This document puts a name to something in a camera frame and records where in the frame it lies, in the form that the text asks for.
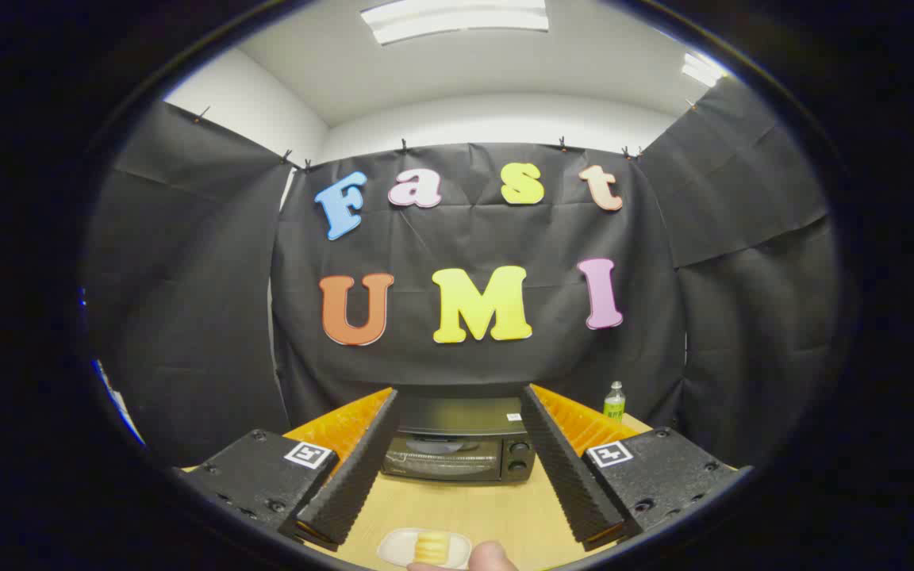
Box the black backdrop cloth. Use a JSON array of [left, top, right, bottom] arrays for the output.
[[84, 75, 843, 469]]

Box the white plate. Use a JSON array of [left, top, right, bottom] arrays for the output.
[[376, 527, 474, 570]]

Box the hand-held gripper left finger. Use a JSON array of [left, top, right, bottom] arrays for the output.
[[179, 387, 401, 552]]

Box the golden bread roll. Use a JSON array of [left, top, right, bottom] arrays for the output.
[[414, 531, 451, 565]]

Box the small ceiling light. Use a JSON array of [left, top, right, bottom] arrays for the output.
[[681, 52, 724, 88]]

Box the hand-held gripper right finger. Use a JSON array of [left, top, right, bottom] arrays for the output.
[[520, 384, 751, 552]]

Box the long ceiling light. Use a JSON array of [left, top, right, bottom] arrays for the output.
[[359, 0, 551, 46]]

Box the black toaster oven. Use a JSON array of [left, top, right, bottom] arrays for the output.
[[382, 395, 541, 485]]

